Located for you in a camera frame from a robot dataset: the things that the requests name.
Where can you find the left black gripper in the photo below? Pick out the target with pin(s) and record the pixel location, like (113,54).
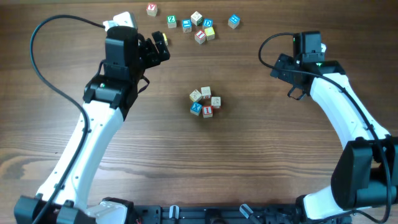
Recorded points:
(153,58)

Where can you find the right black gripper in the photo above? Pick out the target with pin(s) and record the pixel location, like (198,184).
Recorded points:
(285,61)

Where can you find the yellow S wooden block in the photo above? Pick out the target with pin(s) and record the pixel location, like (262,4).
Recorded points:
(165,39)

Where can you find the plain animal wooden block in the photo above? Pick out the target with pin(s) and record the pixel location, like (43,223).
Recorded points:
(196,18)

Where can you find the green edged picture block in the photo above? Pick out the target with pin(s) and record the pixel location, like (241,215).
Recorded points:
(196,96)

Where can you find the number 2 wooden block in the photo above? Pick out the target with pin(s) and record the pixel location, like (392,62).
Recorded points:
(206,92)

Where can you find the blue X wooden block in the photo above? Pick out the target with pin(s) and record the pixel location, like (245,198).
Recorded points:
(196,108)

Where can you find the red edged animal block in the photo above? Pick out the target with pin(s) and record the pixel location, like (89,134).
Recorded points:
(216,102)

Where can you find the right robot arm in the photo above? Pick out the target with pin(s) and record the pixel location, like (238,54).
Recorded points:
(364,180)

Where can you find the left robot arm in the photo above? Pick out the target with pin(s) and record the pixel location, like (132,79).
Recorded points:
(107,97)

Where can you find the green Z wooden block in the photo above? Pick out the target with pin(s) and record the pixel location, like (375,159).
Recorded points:
(171,21)

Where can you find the blue L wooden block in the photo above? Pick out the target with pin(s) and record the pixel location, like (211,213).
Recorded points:
(186,25)

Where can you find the red I wooden block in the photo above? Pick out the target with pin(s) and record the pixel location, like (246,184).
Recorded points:
(200,36)

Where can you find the red letter wooden block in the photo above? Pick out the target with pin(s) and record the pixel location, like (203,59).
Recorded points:
(152,9)

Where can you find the yellow C wooden block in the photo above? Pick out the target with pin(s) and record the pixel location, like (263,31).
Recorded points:
(210,33)

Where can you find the blue D wooden block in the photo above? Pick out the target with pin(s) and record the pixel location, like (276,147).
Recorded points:
(207,23)

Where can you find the blue H wooden block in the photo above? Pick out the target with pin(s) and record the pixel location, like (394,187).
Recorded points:
(233,21)

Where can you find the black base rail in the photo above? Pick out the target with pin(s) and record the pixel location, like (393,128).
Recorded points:
(211,214)

